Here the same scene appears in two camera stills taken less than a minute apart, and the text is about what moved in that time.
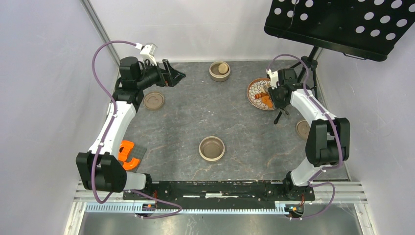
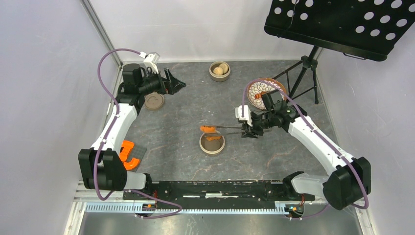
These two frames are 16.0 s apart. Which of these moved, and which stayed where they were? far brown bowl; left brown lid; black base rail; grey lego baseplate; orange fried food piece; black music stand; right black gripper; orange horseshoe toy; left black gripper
Moved: right black gripper; left black gripper; orange fried food piece
Stayed: orange horseshoe toy; black music stand; left brown lid; black base rail; grey lego baseplate; far brown bowl
